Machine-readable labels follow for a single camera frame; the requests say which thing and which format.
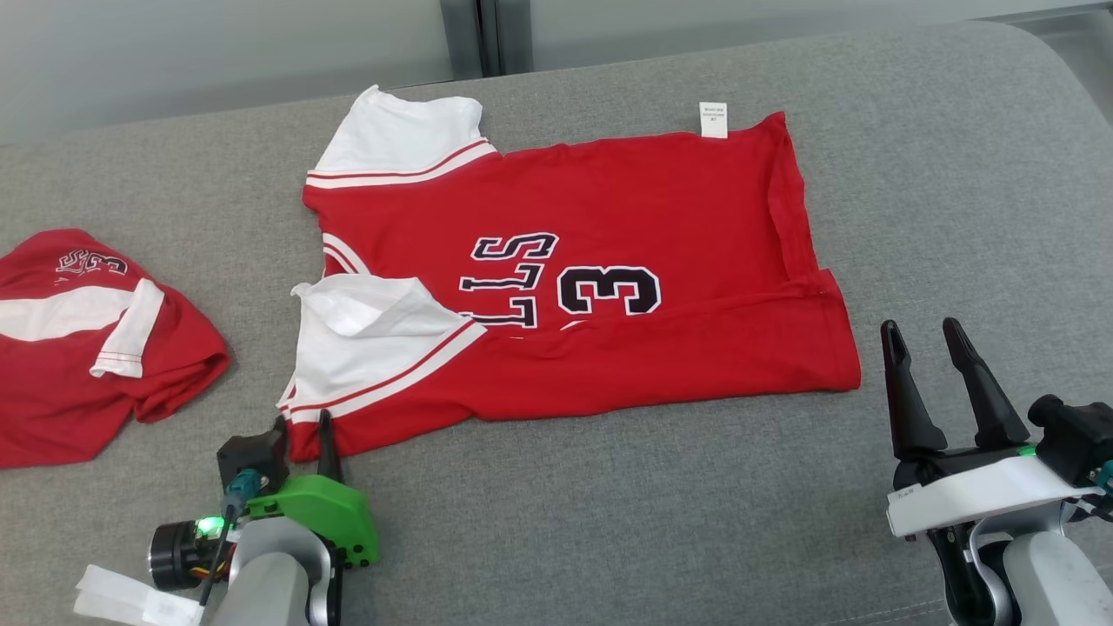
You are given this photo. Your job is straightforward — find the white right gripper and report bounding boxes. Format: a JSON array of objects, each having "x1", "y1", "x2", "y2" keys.
[{"x1": 880, "y1": 317, "x2": 1103, "y2": 544}]

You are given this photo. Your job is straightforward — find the black cable with teal connector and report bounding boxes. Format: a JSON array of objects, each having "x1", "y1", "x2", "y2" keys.
[
  {"x1": 198, "y1": 468, "x2": 264, "y2": 607},
  {"x1": 1078, "y1": 459, "x2": 1113, "y2": 523}
]

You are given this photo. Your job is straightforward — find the grey double partition post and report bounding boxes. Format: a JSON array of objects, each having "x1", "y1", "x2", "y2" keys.
[{"x1": 439, "y1": 0, "x2": 533, "y2": 81}]

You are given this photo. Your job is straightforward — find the white paper cable label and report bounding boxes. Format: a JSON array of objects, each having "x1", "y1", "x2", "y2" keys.
[{"x1": 73, "y1": 564, "x2": 206, "y2": 626}]

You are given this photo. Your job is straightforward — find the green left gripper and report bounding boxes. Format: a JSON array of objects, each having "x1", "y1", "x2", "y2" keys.
[{"x1": 148, "y1": 409, "x2": 381, "y2": 594}]

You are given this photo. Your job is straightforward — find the red white basketball jersey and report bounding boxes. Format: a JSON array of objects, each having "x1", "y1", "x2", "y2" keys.
[
  {"x1": 277, "y1": 84, "x2": 863, "y2": 463},
  {"x1": 0, "y1": 228, "x2": 231, "y2": 469}
]

